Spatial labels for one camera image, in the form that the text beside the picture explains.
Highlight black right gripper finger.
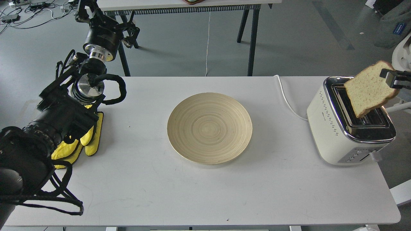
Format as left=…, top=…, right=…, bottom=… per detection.
left=388, top=80, right=411, bottom=90
left=379, top=68, right=411, bottom=81

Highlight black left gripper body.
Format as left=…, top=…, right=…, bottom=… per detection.
left=83, top=17, right=140, bottom=62

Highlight slice of toast bread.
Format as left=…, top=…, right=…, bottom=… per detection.
left=344, top=60, right=400, bottom=118

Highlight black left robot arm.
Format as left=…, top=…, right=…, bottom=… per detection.
left=0, top=0, right=140, bottom=226

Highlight cream white toaster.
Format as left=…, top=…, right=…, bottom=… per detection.
left=307, top=76, right=396, bottom=166

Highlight grey jacket on chair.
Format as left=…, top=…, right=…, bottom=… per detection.
left=374, top=0, right=411, bottom=49

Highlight yellow cloth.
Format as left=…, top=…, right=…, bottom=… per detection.
left=51, top=111, right=104, bottom=164

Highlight background table with black legs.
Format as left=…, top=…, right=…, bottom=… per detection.
left=97, top=0, right=282, bottom=76

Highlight round bamboo plate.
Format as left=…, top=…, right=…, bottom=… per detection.
left=166, top=92, right=253, bottom=165

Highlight cables and power strips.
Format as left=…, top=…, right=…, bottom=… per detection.
left=0, top=0, right=79, bottom=34

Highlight thin white hanging cable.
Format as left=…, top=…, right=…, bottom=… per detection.
left=205, top=12, right=211, bottom=77

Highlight white toaster power cable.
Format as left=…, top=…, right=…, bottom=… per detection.
left=273, top=74, right=309, bottom=122

